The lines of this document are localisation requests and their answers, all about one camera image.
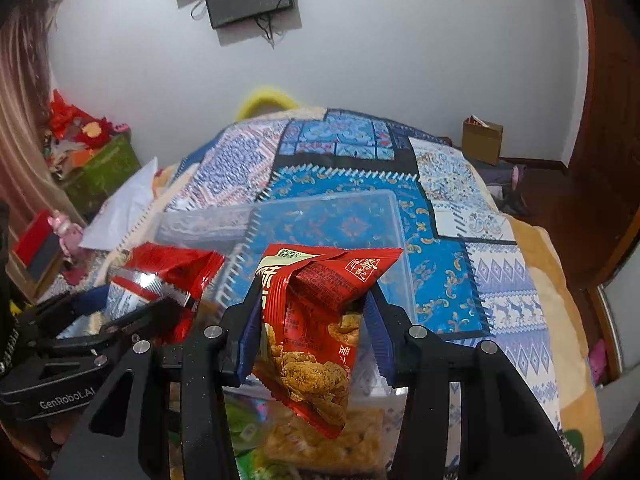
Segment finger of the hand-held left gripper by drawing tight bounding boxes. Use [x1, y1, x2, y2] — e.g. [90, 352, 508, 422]
[27, 297, 197, 363]
[17, 285, 112, 343]

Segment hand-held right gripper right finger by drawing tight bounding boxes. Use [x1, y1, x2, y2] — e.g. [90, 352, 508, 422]
[365, 291, 577, 480]

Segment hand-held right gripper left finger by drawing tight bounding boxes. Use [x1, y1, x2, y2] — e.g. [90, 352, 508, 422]
[50, 279, 267, 480]

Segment red and silver snack packet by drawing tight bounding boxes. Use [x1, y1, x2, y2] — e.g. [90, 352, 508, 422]
[107, 242, 227, 345]

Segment red fried chicken snack packet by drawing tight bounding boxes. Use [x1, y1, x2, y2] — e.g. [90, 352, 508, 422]
[251, 243, 404, 441]

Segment clear plastic storage box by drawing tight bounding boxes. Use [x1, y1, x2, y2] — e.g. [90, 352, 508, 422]
[154, 190, 417, 401]

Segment red box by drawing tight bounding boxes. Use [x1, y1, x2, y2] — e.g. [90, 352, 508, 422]
[11, 209, 65, 293]

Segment pink plush toy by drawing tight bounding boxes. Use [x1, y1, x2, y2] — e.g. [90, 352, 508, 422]
[47, 209, 85, 263]

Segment green snack packet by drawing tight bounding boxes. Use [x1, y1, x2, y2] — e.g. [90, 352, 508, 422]
[224, 392, 273, 480]

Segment yellow rice cracker packet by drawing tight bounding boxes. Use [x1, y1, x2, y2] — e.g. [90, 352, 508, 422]
[260, 407, 387, 480]

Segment green storage box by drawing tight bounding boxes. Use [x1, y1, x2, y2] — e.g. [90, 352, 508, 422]
[59, 132, 142, 217]

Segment blue patchwork blanket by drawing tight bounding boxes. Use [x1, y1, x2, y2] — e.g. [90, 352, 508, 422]
[150, 107, 563, 431]

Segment beige fleece blanket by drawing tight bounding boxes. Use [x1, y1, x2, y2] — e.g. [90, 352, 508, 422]
[505, 212, 606, 480]

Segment pink striped curtain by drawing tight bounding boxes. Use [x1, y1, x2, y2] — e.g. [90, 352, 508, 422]
[0, 0, 66, 261]

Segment red festive decorations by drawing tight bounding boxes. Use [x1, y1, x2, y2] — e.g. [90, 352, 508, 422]
[46, 89, 132, 153]

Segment pink slipper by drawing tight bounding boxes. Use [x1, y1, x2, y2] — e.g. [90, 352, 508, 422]
[587, 339, 609, 386]

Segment brown cardboard box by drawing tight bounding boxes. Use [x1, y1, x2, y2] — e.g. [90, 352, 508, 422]
[461, 116, 504, 166]

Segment brown wooden door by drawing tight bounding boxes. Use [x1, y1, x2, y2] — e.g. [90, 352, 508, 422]
[564, 0, 640, 291]

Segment yellow plush ring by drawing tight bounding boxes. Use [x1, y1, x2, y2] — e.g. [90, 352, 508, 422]
[235, 87, 301, 122]

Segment black monitor cable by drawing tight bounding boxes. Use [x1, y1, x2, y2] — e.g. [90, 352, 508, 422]
[254, 12, 279, 50]

